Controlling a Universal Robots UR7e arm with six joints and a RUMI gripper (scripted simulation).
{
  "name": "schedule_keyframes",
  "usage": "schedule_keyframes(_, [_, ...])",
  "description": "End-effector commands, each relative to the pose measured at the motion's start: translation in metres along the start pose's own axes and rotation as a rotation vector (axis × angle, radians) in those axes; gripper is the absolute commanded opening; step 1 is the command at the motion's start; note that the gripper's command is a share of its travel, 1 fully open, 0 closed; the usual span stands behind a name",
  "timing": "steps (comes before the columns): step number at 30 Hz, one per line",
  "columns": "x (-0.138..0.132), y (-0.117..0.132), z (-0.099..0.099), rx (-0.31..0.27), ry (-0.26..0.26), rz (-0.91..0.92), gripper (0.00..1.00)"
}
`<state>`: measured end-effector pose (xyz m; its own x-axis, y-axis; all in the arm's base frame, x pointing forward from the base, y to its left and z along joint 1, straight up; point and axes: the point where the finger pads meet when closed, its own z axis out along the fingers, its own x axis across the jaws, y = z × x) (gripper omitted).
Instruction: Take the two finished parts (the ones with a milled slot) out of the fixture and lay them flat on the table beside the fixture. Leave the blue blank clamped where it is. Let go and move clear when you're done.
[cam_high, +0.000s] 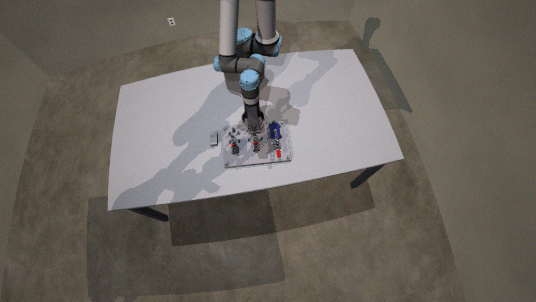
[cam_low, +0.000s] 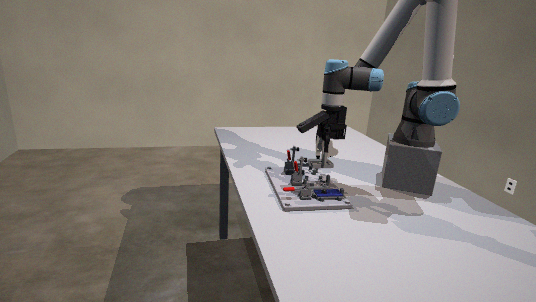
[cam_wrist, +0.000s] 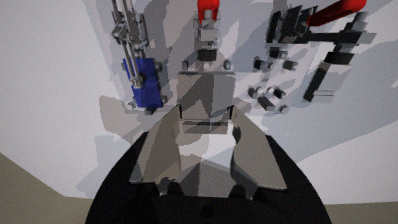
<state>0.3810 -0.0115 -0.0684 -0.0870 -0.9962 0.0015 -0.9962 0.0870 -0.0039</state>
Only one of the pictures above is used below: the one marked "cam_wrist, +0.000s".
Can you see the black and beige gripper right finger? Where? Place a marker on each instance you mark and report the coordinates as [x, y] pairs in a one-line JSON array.
[[270, 176]]

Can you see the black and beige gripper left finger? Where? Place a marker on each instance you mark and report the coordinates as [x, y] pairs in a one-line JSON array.
[[143, 172]]

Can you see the dark blue flat plate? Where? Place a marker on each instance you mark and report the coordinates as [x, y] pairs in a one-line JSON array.
[[149, 96]]

